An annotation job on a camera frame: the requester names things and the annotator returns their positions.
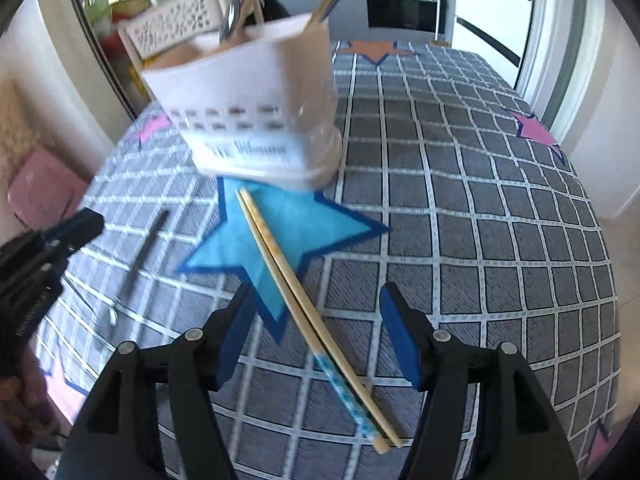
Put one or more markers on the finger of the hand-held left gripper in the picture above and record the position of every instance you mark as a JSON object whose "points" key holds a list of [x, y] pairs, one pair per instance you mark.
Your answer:
{"points": [[75, 227]]}

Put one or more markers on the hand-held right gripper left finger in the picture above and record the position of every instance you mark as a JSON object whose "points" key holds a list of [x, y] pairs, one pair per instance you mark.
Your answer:
{"points": [[235, 340]]}

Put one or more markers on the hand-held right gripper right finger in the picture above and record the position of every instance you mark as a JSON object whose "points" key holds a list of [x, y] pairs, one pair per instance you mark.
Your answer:
{"points": [[400, 340]]}

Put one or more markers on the white utensil holder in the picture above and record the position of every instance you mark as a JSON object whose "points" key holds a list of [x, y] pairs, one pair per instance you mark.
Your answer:
{"points": [[250, 105]]}

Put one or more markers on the pink box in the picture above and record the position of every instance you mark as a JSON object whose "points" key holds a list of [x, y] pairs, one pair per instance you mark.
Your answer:
{"points": [[42, 190]]}

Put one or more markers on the grey checked tablecloth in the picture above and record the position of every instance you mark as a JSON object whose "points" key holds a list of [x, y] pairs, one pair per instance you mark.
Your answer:
{"points": [[475, 260]]}

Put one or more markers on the white perforated trolley basket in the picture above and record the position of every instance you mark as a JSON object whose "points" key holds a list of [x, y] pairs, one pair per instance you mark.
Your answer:
{"points": [[175, 15]]}

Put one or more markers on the white refrigerator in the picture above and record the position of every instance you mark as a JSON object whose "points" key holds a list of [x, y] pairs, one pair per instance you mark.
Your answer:
{"points": [[490, 15]]}

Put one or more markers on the black built-in oven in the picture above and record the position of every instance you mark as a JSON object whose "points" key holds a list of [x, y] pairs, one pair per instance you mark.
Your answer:
{"points": [[405, 0]]}

